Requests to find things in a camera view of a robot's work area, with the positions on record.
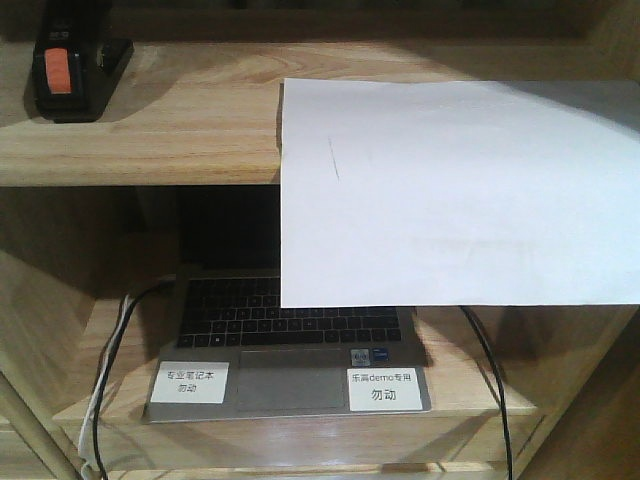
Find white paper sheets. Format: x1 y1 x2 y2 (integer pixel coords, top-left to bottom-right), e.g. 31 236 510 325
280 79 639 307

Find black stapler orange button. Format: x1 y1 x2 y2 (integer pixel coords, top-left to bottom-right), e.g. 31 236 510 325
31 1 134 123

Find silver laptop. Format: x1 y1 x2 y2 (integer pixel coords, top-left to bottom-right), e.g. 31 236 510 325
141 264 433 425

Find white label right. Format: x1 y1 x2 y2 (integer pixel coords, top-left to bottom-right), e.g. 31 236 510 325
347 368 423 412

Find white label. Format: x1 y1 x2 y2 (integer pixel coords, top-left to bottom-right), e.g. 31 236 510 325
347 368 423 412
150 361 230 404

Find white label left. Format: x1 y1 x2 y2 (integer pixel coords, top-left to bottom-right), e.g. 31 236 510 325
150 361 230 404

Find wooden shelf unit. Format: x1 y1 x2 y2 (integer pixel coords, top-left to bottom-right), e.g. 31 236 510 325
1 1 639 479

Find black cable left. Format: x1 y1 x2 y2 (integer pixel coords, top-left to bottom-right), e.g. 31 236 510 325
91 281 176 480

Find black cable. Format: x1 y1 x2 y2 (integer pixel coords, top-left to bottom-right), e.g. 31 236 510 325
91 281 176 480
459 305 515 480

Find black cable right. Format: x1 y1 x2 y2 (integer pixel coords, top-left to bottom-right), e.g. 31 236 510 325
459 305 515 480

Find white braided cable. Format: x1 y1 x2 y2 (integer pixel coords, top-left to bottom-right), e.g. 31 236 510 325
78 273 177 476

